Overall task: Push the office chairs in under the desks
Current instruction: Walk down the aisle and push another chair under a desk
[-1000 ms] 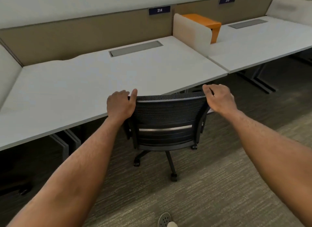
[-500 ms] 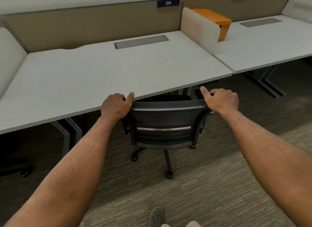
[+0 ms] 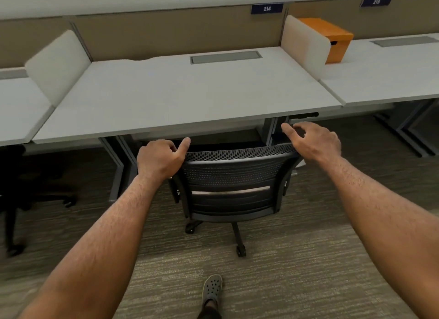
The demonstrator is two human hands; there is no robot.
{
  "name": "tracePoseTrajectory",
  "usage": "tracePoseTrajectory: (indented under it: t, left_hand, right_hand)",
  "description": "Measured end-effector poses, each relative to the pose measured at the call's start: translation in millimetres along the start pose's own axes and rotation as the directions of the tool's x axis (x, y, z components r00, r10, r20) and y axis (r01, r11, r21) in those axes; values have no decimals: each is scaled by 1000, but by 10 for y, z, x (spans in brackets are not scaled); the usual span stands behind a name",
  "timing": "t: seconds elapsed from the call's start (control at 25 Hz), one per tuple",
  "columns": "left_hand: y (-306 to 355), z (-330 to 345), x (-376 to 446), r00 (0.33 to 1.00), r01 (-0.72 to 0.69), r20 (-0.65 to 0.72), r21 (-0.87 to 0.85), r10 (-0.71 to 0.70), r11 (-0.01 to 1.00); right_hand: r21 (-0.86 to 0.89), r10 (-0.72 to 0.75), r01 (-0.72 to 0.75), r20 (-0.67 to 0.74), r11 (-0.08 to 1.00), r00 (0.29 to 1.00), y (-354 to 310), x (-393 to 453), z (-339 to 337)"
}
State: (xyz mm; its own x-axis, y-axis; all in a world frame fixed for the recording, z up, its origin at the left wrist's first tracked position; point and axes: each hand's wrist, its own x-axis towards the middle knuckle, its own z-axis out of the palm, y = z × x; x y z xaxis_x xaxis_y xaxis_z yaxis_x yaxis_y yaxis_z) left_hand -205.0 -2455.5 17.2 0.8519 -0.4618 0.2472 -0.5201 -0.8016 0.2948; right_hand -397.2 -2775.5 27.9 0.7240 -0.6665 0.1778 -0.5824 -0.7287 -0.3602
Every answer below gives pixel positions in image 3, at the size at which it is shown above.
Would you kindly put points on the white desk divider panel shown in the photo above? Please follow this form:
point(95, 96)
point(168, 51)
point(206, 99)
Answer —
point(56, 66)
point(303, 44)

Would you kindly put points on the black swivel chair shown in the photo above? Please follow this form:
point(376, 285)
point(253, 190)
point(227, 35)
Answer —
point(13, 178)

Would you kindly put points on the person's left thumb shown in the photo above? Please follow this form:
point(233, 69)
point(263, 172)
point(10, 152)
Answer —
point(182, 149)

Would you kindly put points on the person's left hand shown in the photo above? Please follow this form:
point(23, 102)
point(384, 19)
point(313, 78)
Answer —
point(156, 161)

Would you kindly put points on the person's leg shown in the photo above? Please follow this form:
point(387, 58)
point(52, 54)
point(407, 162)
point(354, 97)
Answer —
point(210, 311)

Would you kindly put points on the black mesh office chair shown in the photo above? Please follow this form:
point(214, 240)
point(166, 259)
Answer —
point(233, 180)

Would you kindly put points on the person's right forearm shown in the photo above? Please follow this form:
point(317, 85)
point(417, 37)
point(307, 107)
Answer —
point(384, 226)

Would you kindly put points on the blue number sign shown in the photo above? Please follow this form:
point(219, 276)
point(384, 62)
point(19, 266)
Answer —
point(376, 1)
point(267, 8)

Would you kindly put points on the orange storage box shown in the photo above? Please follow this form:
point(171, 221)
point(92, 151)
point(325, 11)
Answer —
point(338, 41)

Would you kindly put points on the grey clog shoe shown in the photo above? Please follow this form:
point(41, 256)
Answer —
point(212, 288)

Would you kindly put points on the tan partition panel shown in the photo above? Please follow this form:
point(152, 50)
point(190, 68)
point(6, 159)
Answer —
point(408, 18)
point(31, 41)
point(178, 32)

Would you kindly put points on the person's right thumb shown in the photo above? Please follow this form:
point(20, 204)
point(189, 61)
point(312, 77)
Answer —
point(288, 133)

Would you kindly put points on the grey metal desk leg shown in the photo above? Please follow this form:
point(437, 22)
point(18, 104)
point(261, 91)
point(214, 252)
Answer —
point(271, 132)
point(404, 126)
point(118, 164)

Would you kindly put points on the person's left forearm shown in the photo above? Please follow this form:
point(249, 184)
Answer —
point(103, 246)

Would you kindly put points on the person's right hand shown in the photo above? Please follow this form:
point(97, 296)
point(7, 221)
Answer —
point(317, 143)

